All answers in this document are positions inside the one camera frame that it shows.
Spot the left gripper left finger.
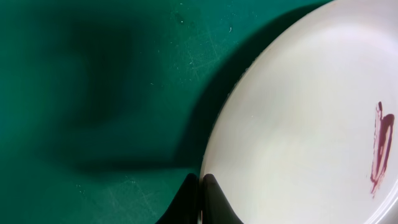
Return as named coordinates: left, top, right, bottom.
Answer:
left=156, top=173, right=198, bottom=224

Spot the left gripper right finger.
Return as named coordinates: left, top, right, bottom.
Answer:
left=202, top=174, right=243, bottom=224

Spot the white pink round plate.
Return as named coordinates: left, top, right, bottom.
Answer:
left=201, top=0, right=397, bottom=223

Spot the teal plastic serving tray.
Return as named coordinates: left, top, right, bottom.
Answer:
left=1, top=0, right=322, bottom=223

